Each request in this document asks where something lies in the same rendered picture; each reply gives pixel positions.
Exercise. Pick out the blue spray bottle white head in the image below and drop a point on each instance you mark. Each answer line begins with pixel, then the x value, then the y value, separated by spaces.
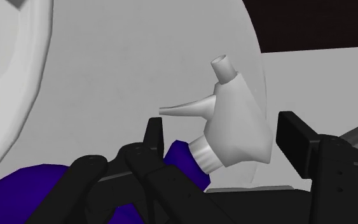
pixel 237 124

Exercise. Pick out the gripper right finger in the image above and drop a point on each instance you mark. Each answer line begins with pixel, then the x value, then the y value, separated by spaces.
pixel 333 173

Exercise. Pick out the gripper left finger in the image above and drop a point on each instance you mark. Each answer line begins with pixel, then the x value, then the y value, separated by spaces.
pixel 163 189

